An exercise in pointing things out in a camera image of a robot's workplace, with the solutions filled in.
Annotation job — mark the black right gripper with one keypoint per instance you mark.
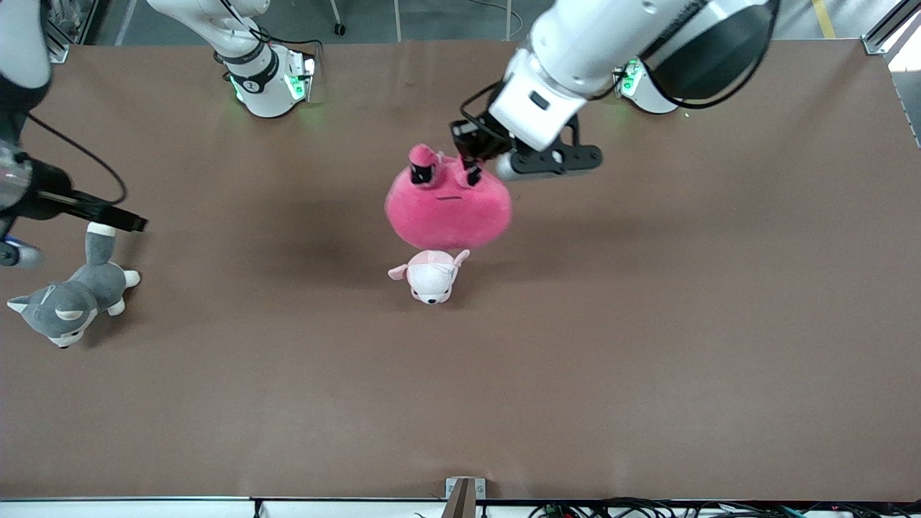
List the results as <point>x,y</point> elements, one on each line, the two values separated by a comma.
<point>44,196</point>

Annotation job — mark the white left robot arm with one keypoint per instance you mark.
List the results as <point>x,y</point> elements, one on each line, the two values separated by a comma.
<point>597,50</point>

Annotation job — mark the aluminium frame profile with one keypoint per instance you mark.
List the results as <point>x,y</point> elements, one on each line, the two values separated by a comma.
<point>61,47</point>
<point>888,32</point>

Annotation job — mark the grey white husky plush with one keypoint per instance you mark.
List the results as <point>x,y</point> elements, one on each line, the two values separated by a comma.
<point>68,302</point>

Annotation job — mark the grey metal table bracket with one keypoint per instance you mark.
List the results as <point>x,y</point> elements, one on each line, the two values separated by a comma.
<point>465,496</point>

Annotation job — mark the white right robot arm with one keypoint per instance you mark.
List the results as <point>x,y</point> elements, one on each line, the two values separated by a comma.
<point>262,83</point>

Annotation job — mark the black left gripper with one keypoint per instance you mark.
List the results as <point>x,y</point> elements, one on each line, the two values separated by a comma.
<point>478,143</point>

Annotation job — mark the white pink puppy plush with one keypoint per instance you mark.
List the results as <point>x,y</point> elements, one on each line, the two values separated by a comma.
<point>432,280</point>

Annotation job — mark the pink blob plush toy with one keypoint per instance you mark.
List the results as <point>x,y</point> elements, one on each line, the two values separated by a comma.
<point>446,212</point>

